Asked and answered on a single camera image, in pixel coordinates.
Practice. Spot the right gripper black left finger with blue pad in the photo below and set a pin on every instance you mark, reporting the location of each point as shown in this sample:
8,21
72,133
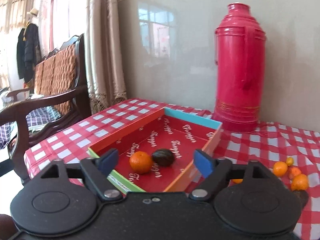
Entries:
96,171

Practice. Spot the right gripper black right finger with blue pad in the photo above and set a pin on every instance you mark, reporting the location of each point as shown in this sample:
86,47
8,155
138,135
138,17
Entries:
215,173

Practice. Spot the lone orange tangerine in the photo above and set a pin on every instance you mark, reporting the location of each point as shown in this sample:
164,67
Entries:
237,181

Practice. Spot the orange tangerine in box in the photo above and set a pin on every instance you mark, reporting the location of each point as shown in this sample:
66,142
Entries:
141,162

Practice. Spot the dark avocado fruit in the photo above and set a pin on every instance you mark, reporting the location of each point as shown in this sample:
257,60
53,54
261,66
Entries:
163,157

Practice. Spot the colourful cardboard box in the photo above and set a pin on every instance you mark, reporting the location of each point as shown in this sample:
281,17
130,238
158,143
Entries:
181,133

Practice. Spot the red white checkered tablecloth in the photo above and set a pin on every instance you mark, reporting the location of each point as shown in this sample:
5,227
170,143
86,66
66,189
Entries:
269,143

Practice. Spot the small yellow kumquat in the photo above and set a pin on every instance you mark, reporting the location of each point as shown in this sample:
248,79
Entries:
289,161

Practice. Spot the reddish orange tangerine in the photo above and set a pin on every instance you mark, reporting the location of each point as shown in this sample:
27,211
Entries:
293,172

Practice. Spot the plaid cloth on chair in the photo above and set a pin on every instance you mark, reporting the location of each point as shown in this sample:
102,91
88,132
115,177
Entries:
35,119

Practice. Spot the dark wooden armchair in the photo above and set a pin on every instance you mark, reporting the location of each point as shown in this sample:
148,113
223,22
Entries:
76,95

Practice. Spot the front orange tangerine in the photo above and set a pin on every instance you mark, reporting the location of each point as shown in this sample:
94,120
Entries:
300,182

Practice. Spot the beige curtain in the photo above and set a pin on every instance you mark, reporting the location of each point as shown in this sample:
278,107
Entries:
104,67

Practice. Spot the red thermos flask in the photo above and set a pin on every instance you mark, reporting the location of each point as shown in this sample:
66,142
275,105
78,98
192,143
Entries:
240,59

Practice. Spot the dark hanging coat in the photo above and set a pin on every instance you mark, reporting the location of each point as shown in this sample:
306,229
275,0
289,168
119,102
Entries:
28,52

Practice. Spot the straw hat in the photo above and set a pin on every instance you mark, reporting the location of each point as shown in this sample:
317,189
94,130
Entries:
33,12

